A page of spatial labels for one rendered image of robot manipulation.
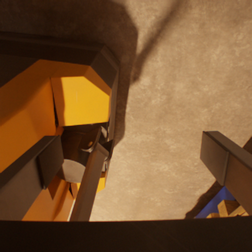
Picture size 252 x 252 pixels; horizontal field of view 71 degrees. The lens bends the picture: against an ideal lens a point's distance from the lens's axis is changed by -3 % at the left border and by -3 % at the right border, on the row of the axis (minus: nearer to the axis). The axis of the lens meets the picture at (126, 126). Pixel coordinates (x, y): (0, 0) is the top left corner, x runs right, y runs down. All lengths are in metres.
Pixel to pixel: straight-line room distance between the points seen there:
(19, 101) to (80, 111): 0.24
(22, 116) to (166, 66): 0.67
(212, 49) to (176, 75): 0.19
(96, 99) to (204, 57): 0.55
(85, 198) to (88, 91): 0.34
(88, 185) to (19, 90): 0.35
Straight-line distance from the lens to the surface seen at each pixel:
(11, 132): 0.49
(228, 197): 1.40
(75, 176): 0.83
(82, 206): 0.60
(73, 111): 0.66
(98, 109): 0.67
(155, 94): 1.00
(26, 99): 0.51
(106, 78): 0.69
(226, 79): 1.02
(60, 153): 0.16
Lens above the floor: 0.85
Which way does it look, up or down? 48 degrees down
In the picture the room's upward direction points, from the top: 171 degrees counter-clockwise
